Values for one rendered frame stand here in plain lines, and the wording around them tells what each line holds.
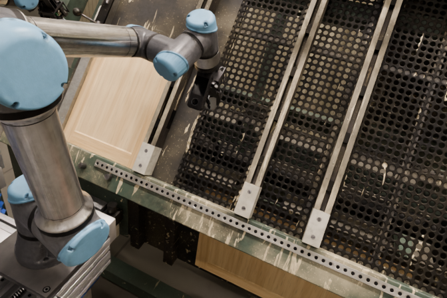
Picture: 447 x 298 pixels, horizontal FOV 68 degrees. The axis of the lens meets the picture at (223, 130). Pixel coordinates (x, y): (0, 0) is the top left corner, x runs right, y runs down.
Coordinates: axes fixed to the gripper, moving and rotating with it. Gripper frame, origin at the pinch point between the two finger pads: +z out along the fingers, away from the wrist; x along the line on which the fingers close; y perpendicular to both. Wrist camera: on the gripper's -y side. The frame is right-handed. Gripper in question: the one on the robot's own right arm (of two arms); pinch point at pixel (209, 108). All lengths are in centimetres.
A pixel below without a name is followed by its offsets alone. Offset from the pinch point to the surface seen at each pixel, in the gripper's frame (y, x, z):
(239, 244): -28, -21, 40
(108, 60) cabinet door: 23, 66, 22
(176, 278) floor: -41, 16, 127
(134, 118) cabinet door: 3, 42, 31
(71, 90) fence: 5, 77, 28
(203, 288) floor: -40, -1, 127
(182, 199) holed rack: -21.2, 6.0, 36.7
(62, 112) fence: -5, 77, 33
